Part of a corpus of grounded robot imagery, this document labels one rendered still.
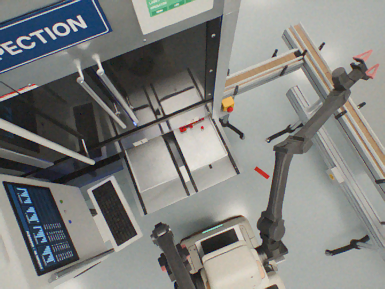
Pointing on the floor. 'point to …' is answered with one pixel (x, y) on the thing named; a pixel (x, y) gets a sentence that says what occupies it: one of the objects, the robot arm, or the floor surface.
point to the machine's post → (224, 51)
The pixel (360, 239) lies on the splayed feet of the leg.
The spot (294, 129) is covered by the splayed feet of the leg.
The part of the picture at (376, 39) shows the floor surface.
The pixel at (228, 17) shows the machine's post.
